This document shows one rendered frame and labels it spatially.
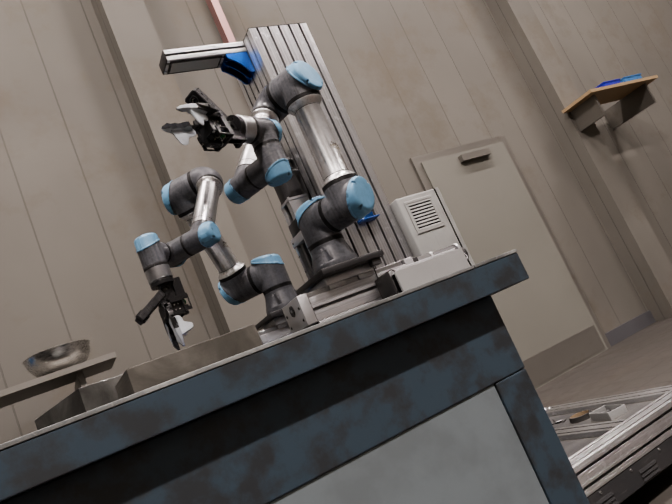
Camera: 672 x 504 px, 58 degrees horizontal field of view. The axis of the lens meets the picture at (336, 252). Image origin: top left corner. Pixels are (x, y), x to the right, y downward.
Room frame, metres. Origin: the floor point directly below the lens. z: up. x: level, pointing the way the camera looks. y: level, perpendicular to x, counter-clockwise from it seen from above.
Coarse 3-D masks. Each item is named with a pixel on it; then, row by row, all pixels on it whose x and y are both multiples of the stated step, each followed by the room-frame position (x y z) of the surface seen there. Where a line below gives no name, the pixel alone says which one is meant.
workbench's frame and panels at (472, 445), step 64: (512, 256) 0.72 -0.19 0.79; (384, 320) 0.62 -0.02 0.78; (448, 320) 0.68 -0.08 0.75; (192, 384) 0.52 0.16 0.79; (256, 384) 0.54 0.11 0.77; (320, 384) 0.59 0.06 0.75; (384, 384) 0.63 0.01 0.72; (448, 384) 0.66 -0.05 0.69; (512, 384) 0.70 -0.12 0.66; (64, 448) 0.46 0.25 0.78; (128, 448) 0.50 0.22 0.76; (192, 448) 0.53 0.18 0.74; (256, 448) 0.55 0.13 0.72; (320, 448) 0.58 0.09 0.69; (384, 448) 0.62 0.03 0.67; (448, 448) 0.65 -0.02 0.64; (512, 448) 0.69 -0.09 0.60
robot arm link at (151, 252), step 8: (136, 240) 1.77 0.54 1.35; (144, 240) 1.77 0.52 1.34; (152, 240) 1.78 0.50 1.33; (136, 248) 1.78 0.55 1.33; (144, 248) 1.76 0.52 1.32; (152, 248) 1.77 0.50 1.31; (160, 248) 1.79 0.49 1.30; (168, 248) 1.84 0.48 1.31; (144, 256) 1.77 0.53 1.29; (152, 256) 1.77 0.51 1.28; (160, 256) 1.78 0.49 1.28; (168, 256) 1.84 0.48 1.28; (144, 264) 1.77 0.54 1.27; (152, 264) 1.77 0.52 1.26; (160, 264) 1.77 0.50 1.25; (144, 272) 1.79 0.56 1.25
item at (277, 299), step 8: (272, 288) 2.26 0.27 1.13; (280, 288) 2.26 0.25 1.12; (288, 288) 2.27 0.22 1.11; (264, 296) 2.30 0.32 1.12; (272, 296) 2.26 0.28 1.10; (280, 296) 2.25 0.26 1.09; (288, 296) 2.26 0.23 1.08; (296, 296) 2.27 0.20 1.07; (272, 304) 2.26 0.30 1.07; (280, 304) 2.24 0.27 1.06
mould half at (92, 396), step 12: (96, 384) 1.12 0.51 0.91; (108, 384) 1.14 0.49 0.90; (72, 396) 1.12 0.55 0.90; (84, 396) 1.10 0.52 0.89; (96, 396) 1.12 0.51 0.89; (108, 396) 1.13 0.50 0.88; (60, 408) 1.17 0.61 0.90; (72, 408) 1.13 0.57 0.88; (84, 408) 1.10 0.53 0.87; (36, 420) 1.26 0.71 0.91; (48, 420) 1.22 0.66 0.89; (60, 420) 1.18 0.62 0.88
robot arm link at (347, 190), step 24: (288, 72) 1.74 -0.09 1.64; (312, 72) 1.78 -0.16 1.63; (288, 96) 1.76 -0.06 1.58; (312, 96) 1.76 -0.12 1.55; (312, 120) 1.76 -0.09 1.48; (312, 144) 1.78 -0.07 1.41; (336, 144) 1.79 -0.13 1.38; (336, 168) 1.76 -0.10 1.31; (336, 192) 1.75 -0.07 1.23; (360, 192) 1.75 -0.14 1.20; (336, 216) 1.78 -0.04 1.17; (360, 216) 1.78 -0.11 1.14
